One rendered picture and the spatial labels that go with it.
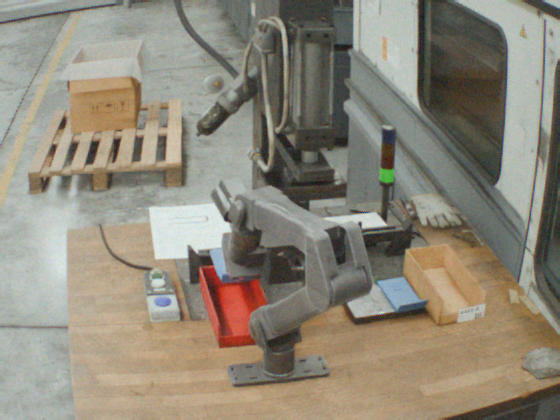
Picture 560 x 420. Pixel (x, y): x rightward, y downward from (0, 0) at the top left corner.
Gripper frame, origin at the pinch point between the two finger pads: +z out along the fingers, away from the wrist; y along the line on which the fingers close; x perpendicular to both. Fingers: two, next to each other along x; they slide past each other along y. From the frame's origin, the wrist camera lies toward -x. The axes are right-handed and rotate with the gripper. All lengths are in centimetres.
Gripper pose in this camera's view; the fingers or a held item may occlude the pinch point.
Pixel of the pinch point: (237, 276)
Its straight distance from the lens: 169.8
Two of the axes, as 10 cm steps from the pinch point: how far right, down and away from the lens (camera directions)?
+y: -1.9, -8.2, 5.3
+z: -1.4, 5.6, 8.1
